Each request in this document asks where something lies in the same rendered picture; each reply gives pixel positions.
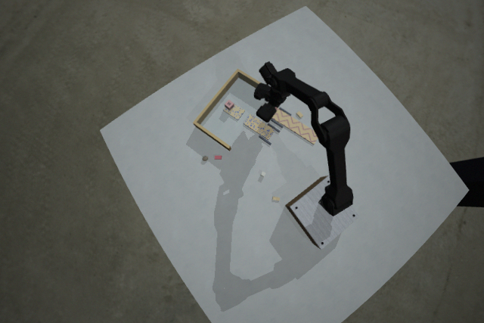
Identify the tan strip with blue dots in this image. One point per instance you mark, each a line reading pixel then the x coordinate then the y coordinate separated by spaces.
pixel 260 127

